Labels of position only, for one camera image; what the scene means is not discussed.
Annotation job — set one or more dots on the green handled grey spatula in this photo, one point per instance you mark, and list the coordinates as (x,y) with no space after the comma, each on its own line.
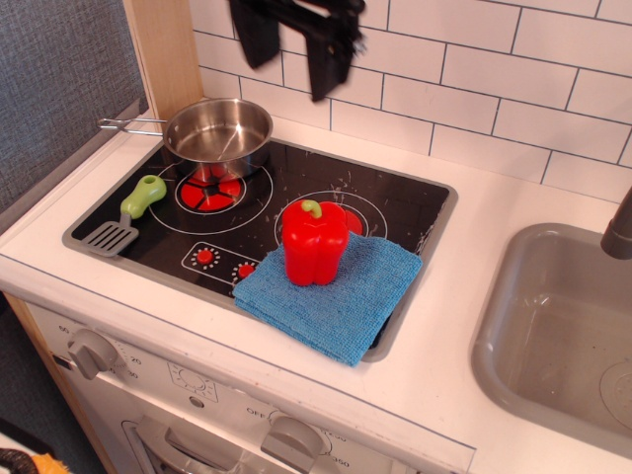
(112,237)

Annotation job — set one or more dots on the black toy stovetop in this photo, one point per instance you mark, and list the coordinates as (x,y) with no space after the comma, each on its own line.
(203,239)

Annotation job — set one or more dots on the blue folded cloth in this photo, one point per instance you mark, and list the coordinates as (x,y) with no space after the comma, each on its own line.
(340,320)

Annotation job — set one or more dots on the orange plush toy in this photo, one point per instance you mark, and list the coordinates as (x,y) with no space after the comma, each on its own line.
(19,462)

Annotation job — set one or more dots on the grey oven door handle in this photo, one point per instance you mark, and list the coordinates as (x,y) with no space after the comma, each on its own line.
(193,450)

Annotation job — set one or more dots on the wooden side post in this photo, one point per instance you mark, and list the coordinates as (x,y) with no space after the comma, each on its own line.
(163,37)

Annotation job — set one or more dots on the grey right oven knob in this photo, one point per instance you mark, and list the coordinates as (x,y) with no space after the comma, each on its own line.
(293,443)

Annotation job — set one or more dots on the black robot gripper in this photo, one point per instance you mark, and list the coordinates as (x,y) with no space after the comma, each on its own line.
(331,30)

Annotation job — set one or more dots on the grey faucet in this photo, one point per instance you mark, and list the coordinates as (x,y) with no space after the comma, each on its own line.
(616,241)

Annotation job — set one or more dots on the red toy bell pepper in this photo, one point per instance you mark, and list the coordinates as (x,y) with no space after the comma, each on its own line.
(315,236)

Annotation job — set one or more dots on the stainless steel saucepan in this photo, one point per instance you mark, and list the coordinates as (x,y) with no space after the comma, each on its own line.
(217,140)

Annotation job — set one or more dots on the grey oven knob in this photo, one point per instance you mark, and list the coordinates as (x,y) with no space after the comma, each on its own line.
(91,353)
(293,443)

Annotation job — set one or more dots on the grey left oven knob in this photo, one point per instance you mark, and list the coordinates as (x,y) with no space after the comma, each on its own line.
(91,353)

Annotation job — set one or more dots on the grey toy sink basin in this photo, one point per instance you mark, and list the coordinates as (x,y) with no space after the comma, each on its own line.
(554,344)

